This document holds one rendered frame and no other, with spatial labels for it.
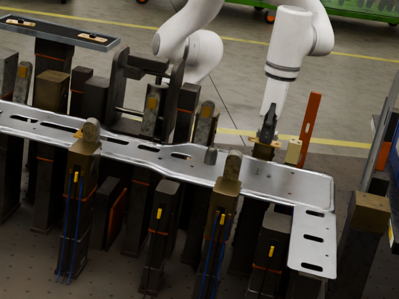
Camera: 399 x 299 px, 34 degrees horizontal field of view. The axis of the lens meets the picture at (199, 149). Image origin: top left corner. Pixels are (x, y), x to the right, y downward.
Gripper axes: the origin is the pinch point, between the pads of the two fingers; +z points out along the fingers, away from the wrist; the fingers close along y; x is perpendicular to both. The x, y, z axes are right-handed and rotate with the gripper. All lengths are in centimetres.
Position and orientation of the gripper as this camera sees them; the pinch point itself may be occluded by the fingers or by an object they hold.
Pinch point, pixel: (266, 133)
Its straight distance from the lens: 166.4
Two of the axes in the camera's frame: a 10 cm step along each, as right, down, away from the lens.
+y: -1.8, 3.6, -9.1
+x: 9.7, 2.3, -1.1
